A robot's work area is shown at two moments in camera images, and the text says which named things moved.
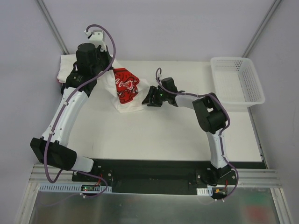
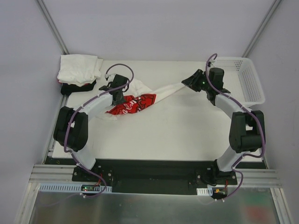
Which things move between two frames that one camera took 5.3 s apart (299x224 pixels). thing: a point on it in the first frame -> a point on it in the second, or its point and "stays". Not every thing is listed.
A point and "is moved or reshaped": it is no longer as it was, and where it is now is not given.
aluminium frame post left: [53, 27] stays
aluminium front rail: [250, 177] stays
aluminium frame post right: [262, 27] stays
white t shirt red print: [128, 93] is moved or reshaped
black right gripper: [153, 96] -> [195, 80]
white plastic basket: [236, 81] stays
